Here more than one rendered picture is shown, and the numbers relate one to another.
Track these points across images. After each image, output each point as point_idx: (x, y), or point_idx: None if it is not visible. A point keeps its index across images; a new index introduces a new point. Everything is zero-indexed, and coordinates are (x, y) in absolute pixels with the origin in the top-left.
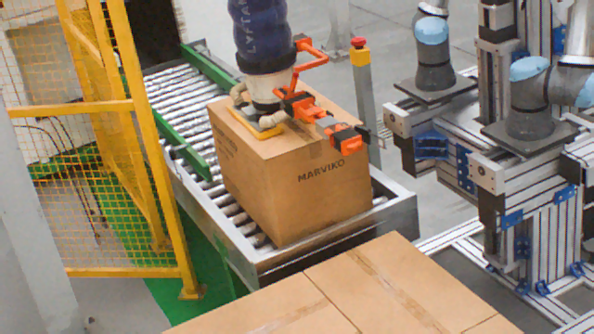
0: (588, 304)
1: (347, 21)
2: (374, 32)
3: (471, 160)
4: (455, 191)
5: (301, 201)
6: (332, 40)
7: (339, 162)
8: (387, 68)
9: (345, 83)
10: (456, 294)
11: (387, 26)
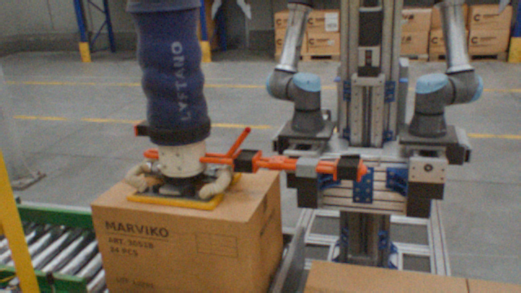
0: (422, 264)
1: (22, 155)
2: (36, 163)
3: (414, 163)
4: (347, 209)
5: (260, 259)
6: (10, 173)
7: (273, 212)
8: (75, 182)
9: (49, 202)
10: (423, 281)
11: (44, 157)
